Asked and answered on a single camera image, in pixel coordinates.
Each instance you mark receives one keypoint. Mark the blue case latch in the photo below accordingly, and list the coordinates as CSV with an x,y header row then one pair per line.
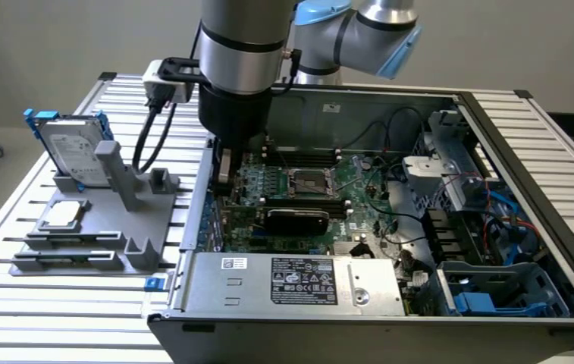
x,y
154,284

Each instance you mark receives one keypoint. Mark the grey metal drive cage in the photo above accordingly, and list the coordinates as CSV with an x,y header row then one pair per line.
x,y
443,167

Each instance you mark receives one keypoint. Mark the CPU socket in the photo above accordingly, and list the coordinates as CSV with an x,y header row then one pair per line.
x,y
313,182

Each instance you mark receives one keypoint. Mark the black CPU cooler block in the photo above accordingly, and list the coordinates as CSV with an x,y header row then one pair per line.
x,y
297,221

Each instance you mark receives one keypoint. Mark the silver CPU chip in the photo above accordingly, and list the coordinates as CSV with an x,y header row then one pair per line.
x,y
64,214

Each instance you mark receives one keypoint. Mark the grey plastic disk bay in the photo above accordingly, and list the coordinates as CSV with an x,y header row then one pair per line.
x,y
514,282

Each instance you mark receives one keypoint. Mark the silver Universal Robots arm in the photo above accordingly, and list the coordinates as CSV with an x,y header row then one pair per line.
x,y
246,45

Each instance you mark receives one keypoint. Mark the silver chipset heatsink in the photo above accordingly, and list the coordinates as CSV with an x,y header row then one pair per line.
x,y
353,250

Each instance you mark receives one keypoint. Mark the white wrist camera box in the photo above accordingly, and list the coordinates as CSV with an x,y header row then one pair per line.
x,y
158,81

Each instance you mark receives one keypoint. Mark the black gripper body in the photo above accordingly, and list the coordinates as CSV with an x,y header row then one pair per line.
x,y
233,117

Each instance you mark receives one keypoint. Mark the black RAM slot bank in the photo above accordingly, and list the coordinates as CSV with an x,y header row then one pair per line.
x,y
339,208
307,155

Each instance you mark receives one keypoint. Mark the hard disk with blue bracket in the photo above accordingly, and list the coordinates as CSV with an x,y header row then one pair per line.
x,y
71,151

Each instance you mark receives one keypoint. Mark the grey power supply unit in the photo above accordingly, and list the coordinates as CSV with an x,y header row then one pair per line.
x,y
291,284

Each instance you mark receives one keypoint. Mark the blue disk bay latch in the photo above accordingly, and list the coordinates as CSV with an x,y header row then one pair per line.
x,y
474,303

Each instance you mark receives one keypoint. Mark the grey printed parts rack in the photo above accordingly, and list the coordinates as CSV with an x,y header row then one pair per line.
x,y
104,227

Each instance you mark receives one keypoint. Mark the green motherboard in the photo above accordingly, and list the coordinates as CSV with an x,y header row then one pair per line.
x,y
362,212

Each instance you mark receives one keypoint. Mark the black open PC case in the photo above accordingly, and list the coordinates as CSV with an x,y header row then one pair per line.
x,y
317,341

